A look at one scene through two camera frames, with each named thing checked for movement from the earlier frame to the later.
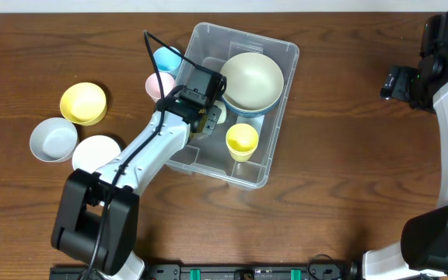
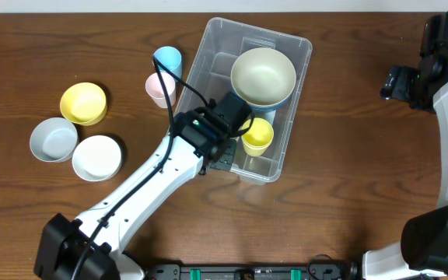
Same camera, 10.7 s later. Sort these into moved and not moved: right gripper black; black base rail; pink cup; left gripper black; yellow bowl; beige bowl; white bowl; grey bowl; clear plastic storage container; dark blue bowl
Moved: dark blue bowl; left gripper black; beige bowl; clear plastic storage container
Not moved: white bowl; black base rail; right gripper black; grey bowl; pink cup; yellow bowl
